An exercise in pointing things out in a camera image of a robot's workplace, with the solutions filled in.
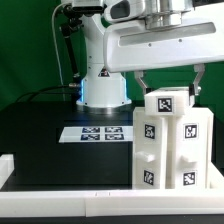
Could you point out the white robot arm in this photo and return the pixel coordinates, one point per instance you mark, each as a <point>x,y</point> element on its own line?
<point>102,89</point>

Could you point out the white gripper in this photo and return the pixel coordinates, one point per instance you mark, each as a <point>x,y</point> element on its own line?
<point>130,46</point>

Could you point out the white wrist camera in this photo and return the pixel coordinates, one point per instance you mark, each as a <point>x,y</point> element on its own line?
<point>124,10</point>

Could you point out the small white cabinet top block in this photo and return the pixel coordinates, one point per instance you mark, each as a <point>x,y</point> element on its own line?
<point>168,101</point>

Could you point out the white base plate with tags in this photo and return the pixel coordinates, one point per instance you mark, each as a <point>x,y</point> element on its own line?
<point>86,134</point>

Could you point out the white cabinet body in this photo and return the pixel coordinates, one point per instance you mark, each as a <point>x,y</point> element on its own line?
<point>194,111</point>

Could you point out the white cabinet door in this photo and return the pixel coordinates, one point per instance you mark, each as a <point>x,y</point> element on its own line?
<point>189,147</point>
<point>149,151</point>

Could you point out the white U-shaped boundary frame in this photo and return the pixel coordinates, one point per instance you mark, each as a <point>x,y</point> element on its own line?
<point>109,203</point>

